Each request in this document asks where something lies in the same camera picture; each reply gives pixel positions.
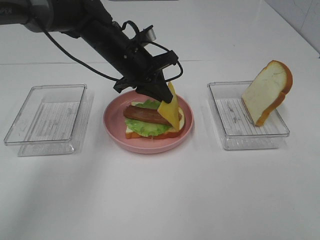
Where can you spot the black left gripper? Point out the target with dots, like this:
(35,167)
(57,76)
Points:
(142,71)

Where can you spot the yellow cheese slice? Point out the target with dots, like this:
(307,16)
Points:
(170,111)

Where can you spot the long bacon strip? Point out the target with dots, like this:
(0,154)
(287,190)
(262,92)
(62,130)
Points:
(145,115)

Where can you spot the green lettuce leaf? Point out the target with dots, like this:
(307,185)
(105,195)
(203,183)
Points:
(147,128)

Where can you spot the bread slice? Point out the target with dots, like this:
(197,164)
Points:
(267,91)
(175,132)

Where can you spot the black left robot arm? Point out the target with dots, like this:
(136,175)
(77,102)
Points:
(86,19)

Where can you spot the pink round plate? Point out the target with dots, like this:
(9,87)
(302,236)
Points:
(114,123)

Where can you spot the clear right plastic tray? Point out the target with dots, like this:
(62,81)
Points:
(236,129)

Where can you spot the clear plastic tray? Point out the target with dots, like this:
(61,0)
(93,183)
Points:
(52,120)
(236,129)

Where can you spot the clear left plastic tray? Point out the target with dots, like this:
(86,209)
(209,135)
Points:
(52,120)

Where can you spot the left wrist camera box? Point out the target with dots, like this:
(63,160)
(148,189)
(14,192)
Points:
(147,34)

